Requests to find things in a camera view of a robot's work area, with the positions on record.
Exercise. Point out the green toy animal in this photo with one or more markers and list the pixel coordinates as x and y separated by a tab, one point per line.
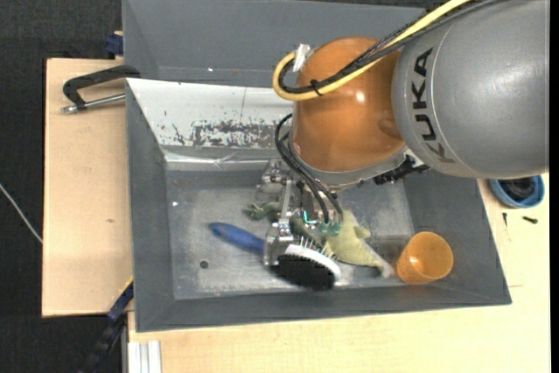
354	246

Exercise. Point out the orange plastic cup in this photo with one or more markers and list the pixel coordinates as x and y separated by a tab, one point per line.
425	260

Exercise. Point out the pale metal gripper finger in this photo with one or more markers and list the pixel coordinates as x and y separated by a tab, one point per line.
274	251

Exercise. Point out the blue tape roll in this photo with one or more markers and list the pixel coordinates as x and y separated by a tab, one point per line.
519	190

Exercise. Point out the black cylinder on white bracket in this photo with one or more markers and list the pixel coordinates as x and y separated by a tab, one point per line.
395	174

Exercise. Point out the pale wood flat board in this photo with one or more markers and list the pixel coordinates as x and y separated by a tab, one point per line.
87	188

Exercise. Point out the grey metal bin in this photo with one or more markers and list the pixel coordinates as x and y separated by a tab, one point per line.
209	266

